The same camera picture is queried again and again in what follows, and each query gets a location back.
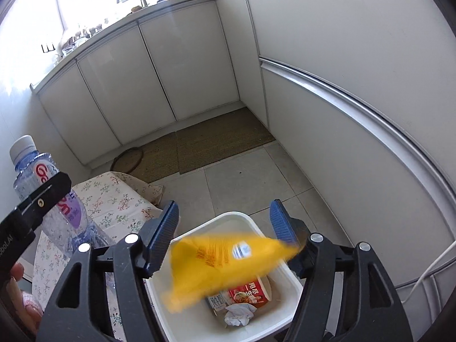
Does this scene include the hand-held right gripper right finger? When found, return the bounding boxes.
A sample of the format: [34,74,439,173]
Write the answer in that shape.
[270,199,410,342]

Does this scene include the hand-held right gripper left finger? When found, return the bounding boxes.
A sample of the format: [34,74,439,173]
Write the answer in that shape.
[36,200,179,342]

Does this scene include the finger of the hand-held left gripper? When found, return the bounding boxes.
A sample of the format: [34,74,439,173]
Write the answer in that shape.
[18,172,72,226]

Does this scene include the clear plastic water bottle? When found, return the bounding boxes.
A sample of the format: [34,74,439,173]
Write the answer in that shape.
[9,135,111,261]

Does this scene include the white plastic bin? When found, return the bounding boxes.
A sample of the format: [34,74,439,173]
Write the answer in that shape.
[146,212,304,342]

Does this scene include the yellow snack packet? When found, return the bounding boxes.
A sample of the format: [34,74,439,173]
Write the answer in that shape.
[162,231,300,315]

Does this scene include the red instant noodle cup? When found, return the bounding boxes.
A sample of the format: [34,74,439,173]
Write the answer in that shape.
[228,278,272,307]

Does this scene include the blue and white carton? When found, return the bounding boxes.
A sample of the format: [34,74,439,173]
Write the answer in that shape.
[207,290,229,315]

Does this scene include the grey paper ball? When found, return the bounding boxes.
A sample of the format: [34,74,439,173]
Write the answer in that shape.
[223,303,256,327]

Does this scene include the person's left hand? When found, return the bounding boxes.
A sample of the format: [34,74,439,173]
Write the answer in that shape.
[9,262,43,335]

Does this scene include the floral tablecloth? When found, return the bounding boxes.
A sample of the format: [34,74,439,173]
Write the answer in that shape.
[32,172,166,339]

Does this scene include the brown woven floor mat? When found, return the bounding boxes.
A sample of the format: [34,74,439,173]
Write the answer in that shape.
[176,107,276,175]
[137,132,179,184]

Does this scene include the round woven tray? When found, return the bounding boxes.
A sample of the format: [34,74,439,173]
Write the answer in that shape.
[110,147,144,173]

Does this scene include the white kitchen cabinets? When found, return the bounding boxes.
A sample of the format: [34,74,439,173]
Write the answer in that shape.
[30,0,271,166]

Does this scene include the white tall cabinet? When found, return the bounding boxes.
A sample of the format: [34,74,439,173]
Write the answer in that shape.
[242,0,456,293]

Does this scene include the white cable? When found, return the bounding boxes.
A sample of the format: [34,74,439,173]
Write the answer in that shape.
[401,240,456,305]

